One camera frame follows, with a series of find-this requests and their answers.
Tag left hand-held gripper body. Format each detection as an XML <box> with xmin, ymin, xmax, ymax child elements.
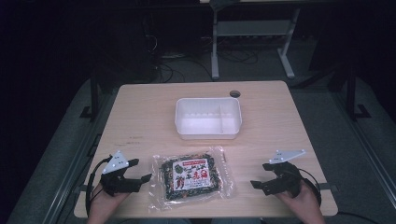
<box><xmin>100</xmin><ymin>150</ymin><xmax>144</xmax><ymax>197</ymax></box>

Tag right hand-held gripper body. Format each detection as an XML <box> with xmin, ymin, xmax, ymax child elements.
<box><xmin>262</xmin><ymin>148</ymin><xmax>307</xmax><ymax>199</ymax></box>

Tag person's left hand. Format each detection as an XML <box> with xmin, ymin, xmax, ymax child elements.
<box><xmin>89</xmin><ymin>182</ymin><xmax>132</xmax><ymax>219</ymax></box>

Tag person's right hand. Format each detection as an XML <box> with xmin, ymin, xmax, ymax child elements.
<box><xmin>275</xmin><ymin>179</ymin><xmax>322</xmax><ymax>219</ymax></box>

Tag clear packet of dried vegetables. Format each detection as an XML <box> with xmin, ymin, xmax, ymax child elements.
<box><xmin>148</xmin><ymin>146</ymin><xmax>236</xmax><ymax>213</ymax></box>

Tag black metal stand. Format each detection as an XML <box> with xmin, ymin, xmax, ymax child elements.
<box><xmin>78</xmin><ymin>73</ymin><xmax>101</xmax><ymax>122</ymax></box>
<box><xmin>344</xmin><ymin>62</ymin><xmax>373</xmax><ymax>122</ymax></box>

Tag white plastic divided container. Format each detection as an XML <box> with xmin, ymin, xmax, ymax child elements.
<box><xmin>174</xmin><ymin>96</ymin><xmax>244</xmax><ymax>141</ymax></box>

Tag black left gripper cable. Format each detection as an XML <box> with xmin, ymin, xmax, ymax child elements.
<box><xmin>84</xmin><ymin>156</ymin><xmax>112</xmax><ymax>217</ymax></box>

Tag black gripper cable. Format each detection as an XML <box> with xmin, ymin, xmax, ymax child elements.
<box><xmin>297</xmin><ymin>167</ymin><xmax>382</xmax><ymax>224</ymax></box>
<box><xmin>84</xmin><ymin>156</ymin><xmax>112</xmax><ymax>217</ymax></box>

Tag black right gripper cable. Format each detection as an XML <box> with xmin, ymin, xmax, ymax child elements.
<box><xmin>297</xmin><ymin>167</ymin><xmax>382</xmax><ymax>224</ymax></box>

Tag grey aluminium rail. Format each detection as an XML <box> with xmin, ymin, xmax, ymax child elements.
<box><xmin>330</xmin><ymin>92</ymin><xmax>396</xmax><ymax>200</ymax></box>
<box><xmin>41</xmin><ymin>92</ymin><xmax>120</xmax><ymax>224</ymax></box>

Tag black cables on floor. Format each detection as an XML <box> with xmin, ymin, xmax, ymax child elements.
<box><xmin>141</xmin><ymin>15</ymin><xmax>261</xmax><ymax>84</ymax></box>

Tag white metal desk frame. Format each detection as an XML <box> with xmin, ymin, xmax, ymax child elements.
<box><xmin>208</xmin><ymin>0</ymin><xmax>303</xmax><ymax>81</ymax></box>

